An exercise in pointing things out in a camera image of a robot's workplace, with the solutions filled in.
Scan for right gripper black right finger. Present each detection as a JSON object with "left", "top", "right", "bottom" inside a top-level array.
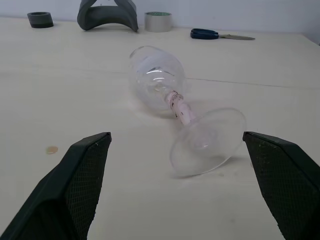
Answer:
[{"left": 242, "top": 130, "right": 320, "bottom": 240}]

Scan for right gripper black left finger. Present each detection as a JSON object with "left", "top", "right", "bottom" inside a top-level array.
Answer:
[{"left": 0, "top": 131, "right": 112, "bottom": 240}]

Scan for clear wine glass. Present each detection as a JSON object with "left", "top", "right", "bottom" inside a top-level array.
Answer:
[{"left": 127, "top": 45, "right": 248, "bottom": 179}]

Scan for grey curved plastic holder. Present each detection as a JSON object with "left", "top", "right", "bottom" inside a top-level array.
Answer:
[{"left": 76, "top": 0, "right": 140, "bottom": 32}]

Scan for black ring-shaped roll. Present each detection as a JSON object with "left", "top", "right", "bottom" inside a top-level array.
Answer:
[{"left": 26, "top": 11, "right": 55, "bottom": 29}]

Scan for blue-handled scissors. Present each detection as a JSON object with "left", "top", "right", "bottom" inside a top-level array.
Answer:
[{"left": 190, "top": 28, "right": 256, "bottom": 41}]

